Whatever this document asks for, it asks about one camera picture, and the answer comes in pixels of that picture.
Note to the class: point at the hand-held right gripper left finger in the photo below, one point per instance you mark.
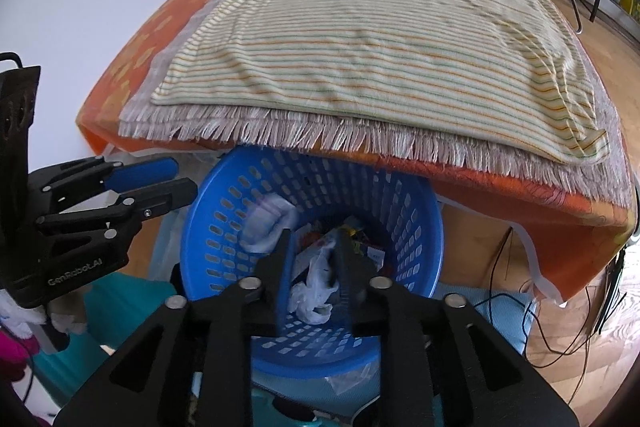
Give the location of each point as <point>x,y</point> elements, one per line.
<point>277,267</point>

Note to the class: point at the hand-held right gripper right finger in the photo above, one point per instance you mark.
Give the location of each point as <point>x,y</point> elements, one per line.
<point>352,272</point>

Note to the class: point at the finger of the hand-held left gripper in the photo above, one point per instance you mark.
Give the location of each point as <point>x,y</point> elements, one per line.
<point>170,196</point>
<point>150,169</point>

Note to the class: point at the white tissue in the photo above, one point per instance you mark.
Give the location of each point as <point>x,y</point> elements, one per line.
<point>267,227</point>

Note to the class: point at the white plastic bag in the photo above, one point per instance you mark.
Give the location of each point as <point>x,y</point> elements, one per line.
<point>315,292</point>

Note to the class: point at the blue plastic basket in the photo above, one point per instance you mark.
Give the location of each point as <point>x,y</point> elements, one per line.
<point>320,359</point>

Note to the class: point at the person's left forearm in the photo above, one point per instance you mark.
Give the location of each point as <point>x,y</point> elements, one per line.
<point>15,354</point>

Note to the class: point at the person's left hand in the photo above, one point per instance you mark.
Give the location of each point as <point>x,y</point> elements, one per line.
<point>20,319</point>

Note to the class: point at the clear plastic bag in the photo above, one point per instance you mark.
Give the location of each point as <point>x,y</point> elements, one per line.
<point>350,377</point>

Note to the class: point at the teal cloth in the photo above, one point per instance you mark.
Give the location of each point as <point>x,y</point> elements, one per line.
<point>125,302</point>

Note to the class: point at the orange blanket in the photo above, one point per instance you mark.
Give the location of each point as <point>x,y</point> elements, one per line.
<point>170,27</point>

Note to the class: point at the light blue mat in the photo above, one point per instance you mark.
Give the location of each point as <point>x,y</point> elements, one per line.
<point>500,307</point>

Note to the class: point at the black tripod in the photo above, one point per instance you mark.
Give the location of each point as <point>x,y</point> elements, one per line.
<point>612,292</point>

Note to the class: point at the grey fringed cloth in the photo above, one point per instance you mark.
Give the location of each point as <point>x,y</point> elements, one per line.
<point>607,107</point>

